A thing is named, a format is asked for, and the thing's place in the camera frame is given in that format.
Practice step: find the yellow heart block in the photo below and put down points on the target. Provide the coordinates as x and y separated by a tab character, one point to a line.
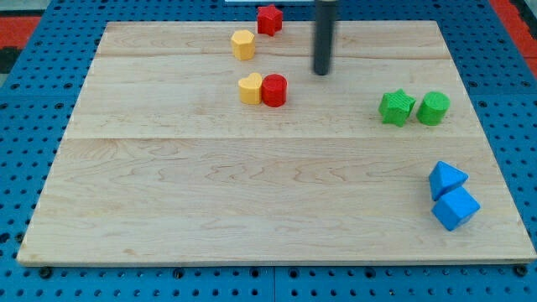
250	89

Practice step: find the red cylinder block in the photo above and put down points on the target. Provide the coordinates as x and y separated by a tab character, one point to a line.
274	90

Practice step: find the red star block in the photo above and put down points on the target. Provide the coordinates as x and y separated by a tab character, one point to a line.
269	20

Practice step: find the blue triangle block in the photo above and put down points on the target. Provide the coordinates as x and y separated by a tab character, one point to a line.
444	178

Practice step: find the green cylinder block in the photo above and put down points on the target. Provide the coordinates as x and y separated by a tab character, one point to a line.
433	108

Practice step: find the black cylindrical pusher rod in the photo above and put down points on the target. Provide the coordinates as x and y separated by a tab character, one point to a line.
325	18

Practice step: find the blue cube block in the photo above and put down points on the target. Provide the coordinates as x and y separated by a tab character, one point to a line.
455	208

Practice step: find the yellow hexagon block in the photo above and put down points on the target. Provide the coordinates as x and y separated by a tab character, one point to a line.
243	44

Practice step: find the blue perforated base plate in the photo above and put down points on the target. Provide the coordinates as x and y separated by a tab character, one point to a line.
494	52

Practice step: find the light wooden board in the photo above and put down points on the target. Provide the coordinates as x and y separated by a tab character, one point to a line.
162	165

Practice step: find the green star block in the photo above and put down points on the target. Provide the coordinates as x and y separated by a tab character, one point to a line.
395	107

